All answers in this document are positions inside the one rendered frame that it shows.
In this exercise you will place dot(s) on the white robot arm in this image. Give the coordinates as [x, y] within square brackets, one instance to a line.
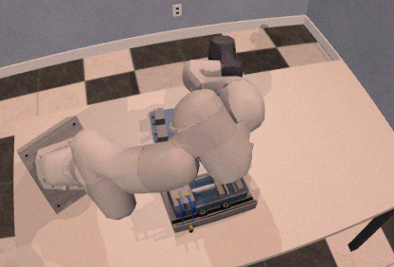
[205, 130]

